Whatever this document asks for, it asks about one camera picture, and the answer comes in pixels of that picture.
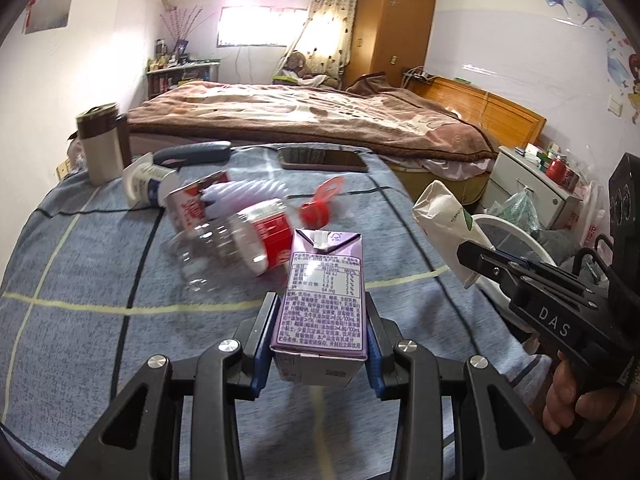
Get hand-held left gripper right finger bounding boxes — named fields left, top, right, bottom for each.
left=366, top=292, right=586, bottom=480

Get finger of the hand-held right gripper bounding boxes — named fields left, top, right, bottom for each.
left=456, top=241, right=608, bottom=311

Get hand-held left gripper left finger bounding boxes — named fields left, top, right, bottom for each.
left=59, top=291, right=281, bottom=480

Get white trash bin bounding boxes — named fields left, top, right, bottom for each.
left=470, top=213, right=560, bottom=311

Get white paper packet green mark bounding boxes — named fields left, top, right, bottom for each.
left=412, top=180, right=496, bottom=289

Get purple milk carton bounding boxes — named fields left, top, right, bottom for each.
left=270, top=228, right=369, bottom=387

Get white yogurt cup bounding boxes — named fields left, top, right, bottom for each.
left=122, top=152, right=178, bottom=209

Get person's right hand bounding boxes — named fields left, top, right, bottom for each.
left=542, top=352, right=632, bottom=436

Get green plastic bag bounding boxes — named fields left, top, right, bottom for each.
left=487, top=192, right=541, bottom=233

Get white nightstand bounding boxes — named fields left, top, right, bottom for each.
left=482, top=146, right=583, bottom=231

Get red jar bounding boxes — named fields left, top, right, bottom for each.
left=545, top=157, right=576, bottom=184

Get clear plastic bottle red label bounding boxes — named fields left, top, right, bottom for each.
left=162, top=170, right=348, bottom=293

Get wooden headboard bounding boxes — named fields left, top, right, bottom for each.
left=410, top=76, right=547, bottom=148

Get black smartphone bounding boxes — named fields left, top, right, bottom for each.
left=277, top=146, right=369, bottom=173

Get blue-grey glasses case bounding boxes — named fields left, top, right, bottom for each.
left=152, top=141, right=232, bottom=167

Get brown printed blanket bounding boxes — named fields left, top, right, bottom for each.
left=127, top=72, right=501, bottom=161

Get white mug with brown lid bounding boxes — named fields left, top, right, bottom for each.
left=75, top=102, right=132, bottom=186

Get wooden wardrobe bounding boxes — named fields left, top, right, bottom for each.
left=341, top=0, right=438, bottom=90

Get clear plastic bag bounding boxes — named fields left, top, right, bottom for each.
left=66, top=130, right=90, bottom=168

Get brown teddy bear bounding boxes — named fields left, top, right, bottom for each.
left=280, top=51, right=341, bottom=88

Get cluttered shelf desk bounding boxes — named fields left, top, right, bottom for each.
left=146, top=57, right=221, bottom=101

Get patterned curtain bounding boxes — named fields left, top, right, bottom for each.
left=285, top=0, right=362, bottom=81

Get window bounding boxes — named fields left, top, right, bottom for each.
left=217, top=6, right=308, bottom=48

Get decorative dry branches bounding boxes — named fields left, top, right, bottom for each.
left=160, top=5, right=216, bottom=56

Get blue flower wall sticker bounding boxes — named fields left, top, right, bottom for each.
left=545, top=0, right=640, bottom=126

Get wall poster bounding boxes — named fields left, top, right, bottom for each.
left=22, top=0, right=77, bottom=35

